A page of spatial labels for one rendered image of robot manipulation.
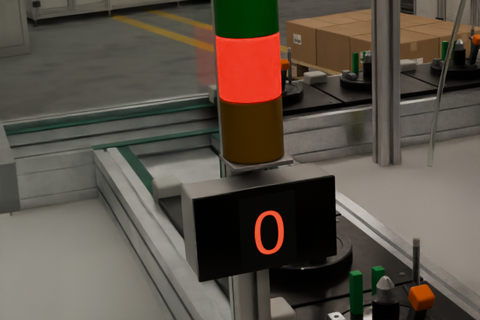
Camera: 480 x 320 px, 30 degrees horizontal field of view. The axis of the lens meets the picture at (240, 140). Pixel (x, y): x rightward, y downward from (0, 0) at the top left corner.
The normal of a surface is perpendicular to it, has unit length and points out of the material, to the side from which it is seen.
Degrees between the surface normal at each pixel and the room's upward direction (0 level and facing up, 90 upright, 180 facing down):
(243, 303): 90
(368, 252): 0
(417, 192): 0
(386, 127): 90
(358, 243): 0
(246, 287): 90
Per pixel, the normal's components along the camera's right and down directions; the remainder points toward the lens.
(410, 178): -0.05, -0.95
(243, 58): -0.16, 0.30
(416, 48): 0.47, 0.23
